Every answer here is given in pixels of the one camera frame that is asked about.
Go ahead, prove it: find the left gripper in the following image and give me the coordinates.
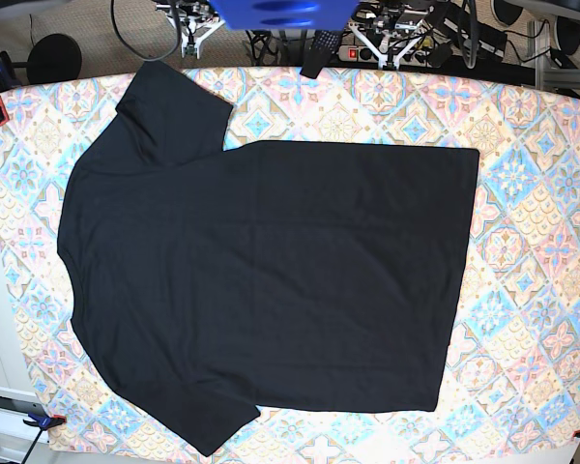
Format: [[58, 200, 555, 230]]
[[350, 19, 427, 61]]

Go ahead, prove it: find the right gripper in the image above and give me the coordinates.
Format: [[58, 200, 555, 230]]
[[180, 15, 222, 48]]

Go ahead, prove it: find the black T-shirt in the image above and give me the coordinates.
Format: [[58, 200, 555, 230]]
[[57, 62, 479, 455]]

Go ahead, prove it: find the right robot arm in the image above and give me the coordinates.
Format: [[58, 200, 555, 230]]
[[155, 1, 225, 58]]

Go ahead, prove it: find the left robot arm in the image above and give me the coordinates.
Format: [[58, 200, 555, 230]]
[[338, 1, 451, 69]]

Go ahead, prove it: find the white power strip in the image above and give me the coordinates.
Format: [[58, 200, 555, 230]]
[[337, 43, 411, 69]]

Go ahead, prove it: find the black remote control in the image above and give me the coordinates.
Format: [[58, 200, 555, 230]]
[[300, 30, 342, 79]]

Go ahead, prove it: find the black round stool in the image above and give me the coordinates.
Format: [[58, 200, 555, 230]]
[[26, 34, 82, 85]]

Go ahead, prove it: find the bottom left blue clamp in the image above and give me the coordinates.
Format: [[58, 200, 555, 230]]
[[21, 413, 67, 464]]

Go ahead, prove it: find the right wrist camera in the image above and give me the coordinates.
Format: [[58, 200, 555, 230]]
[[181, 43, 199, 58]]

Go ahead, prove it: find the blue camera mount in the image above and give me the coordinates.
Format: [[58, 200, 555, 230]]
[[210, 0, 359, 31]]

